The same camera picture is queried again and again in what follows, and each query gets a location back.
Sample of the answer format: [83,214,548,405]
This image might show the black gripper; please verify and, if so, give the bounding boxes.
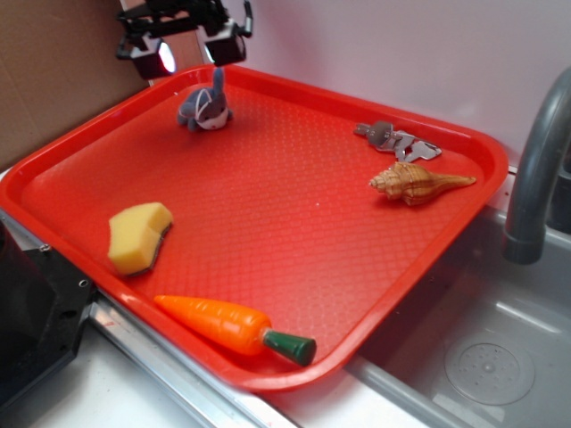
[116,0,246,79]

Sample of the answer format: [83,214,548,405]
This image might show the gray plush bunny toy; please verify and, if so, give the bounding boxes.
[177,68,234,132]

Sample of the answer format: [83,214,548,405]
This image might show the brown cardboard panel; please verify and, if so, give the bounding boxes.
[1,1,147,170]

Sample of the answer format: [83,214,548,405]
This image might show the yellow sponge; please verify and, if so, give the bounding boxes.
[108,202,173,276]

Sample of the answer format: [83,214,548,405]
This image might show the red plastic tray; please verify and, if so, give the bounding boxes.
[1,66,508,392]

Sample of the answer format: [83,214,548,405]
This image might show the silver key bunch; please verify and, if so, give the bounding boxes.
[353,120,443,162]

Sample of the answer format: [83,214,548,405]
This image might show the brown conch seashell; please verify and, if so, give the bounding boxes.
[368,162,476,206]

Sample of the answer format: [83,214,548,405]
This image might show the orange plastic toy carrot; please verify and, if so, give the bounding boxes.
[153,295,317,366]

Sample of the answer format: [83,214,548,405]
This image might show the gray sink faucet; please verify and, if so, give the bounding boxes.
[502,69,570,265]

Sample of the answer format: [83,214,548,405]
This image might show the gray sink basin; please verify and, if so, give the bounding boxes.
[348,209,570,427]

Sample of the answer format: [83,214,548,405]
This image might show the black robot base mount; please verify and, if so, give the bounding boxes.
[1,226,94,410]

